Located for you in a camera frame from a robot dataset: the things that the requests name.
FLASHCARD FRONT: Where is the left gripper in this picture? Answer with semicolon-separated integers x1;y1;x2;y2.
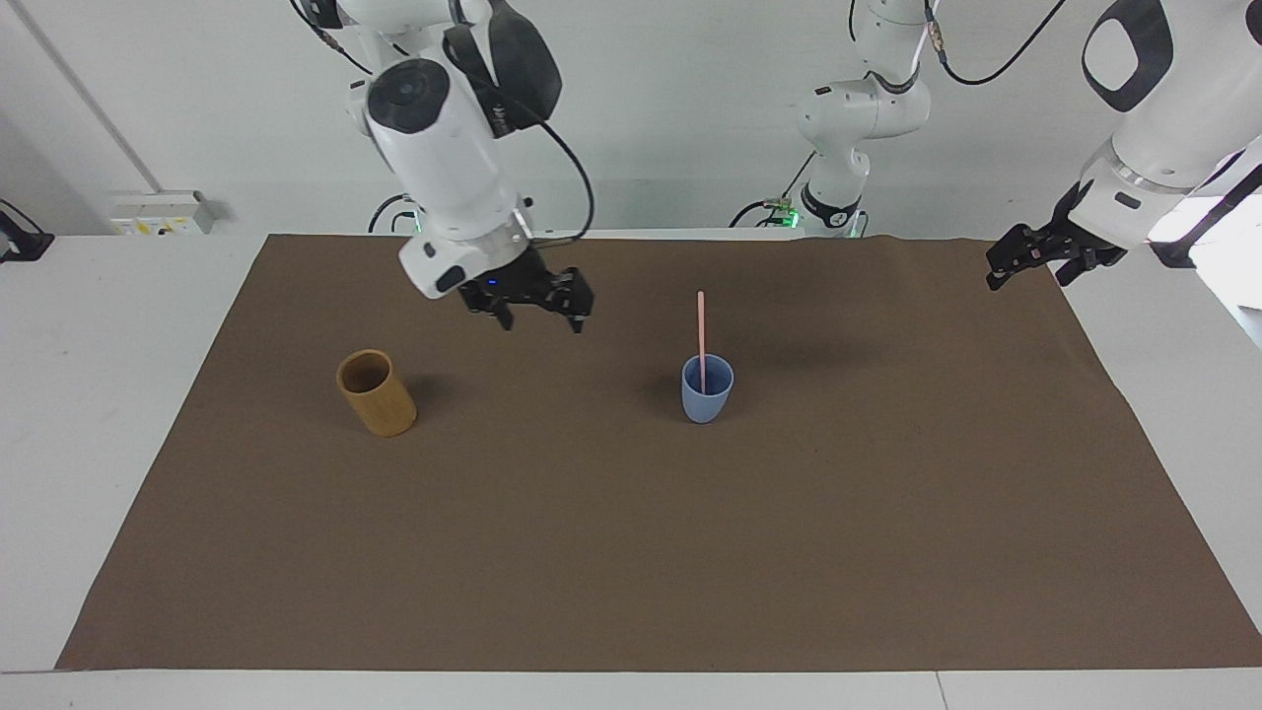
985;181;1129;293

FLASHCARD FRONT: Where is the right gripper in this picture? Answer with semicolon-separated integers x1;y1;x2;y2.
458;247;596;335

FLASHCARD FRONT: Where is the brown bamboo cup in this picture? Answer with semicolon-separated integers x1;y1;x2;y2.
336;349;418;439

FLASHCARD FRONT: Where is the blue cup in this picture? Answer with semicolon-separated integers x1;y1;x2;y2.
681;354;736;425

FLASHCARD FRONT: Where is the black cable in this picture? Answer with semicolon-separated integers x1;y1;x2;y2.
923;0;1070;88
368;192;420;236
729;150;819;230
442;25;596;248
1171;162;1262;249

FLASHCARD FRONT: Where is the white wall socket box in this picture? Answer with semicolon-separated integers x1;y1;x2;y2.
107;189;215;237

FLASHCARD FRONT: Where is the white wall conduit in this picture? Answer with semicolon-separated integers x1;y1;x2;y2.
8;0;165;194

